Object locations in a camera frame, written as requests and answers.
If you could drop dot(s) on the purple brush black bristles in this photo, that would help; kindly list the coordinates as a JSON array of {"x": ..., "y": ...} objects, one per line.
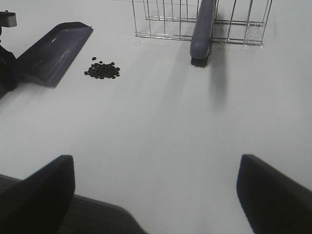
[{"x": 203, "y": 34}]

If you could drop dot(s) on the pile of coffee beans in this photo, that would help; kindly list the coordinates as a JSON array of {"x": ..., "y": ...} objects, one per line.
[{"x": 100, "y": 70}]

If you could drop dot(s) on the purple plastic dustpan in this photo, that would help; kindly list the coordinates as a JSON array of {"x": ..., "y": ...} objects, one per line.
[{"x": 46, "y": 62}]

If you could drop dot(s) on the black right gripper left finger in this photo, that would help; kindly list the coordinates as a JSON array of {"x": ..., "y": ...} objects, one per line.
[{"x": 39, "y": 203}]

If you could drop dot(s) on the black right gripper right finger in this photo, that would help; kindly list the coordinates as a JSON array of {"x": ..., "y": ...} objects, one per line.
[{"x": 272, "y": 202}]

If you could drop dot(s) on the chrome wire dish rack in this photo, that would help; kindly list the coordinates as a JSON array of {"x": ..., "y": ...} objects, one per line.
[{"x": 240, "y": 22}]

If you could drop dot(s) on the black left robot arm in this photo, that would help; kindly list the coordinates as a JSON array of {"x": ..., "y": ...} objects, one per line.
[{"x": 7, "y": 58}]

